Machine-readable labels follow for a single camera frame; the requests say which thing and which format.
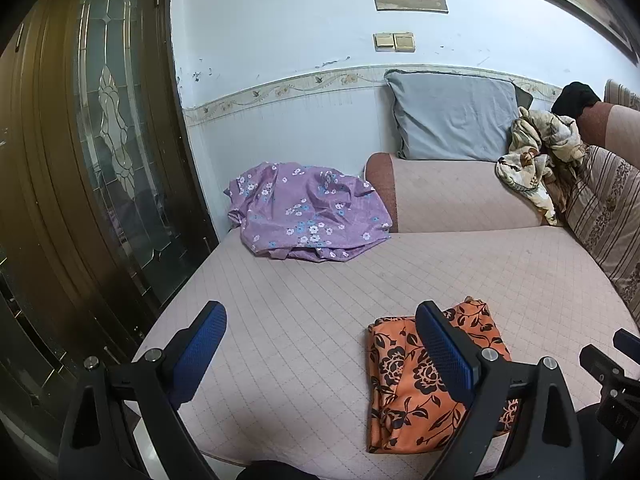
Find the beige wall switch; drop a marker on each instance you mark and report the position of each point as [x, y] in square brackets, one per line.
[404, 42]
[383, 41]

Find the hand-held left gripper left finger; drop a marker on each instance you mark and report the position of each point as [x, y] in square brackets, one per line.
[197, 355]

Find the cream brown floral cloth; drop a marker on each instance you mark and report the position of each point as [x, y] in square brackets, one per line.
[535, 160]

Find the pink quilted sofa seat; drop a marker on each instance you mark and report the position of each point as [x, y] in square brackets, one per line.
[310, 310]

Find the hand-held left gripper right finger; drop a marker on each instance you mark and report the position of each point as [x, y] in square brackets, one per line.
[445, 355]

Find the wooden door with patterned glass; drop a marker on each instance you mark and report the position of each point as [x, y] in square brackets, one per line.
[60, 185]

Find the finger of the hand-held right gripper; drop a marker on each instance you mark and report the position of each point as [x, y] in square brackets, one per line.
[602, 365]
[629, 342]

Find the brown striped cushion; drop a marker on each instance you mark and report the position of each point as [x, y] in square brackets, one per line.
[622, 94]
[605, 210]

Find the pink sofa armrest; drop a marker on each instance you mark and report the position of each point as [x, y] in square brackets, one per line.
[460, 200]

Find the orange black floral blouse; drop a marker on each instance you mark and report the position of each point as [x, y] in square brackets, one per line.
[400, 400]

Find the black cloth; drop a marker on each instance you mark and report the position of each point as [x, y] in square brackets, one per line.
[575, 100]

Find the grey pillow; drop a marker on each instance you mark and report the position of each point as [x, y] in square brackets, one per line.
[450, 115]

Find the purple floral garment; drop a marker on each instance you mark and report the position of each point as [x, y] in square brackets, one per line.
[310, 210]

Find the pink brown sofa backrest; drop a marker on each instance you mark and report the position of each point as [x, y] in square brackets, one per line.
[617, 127]

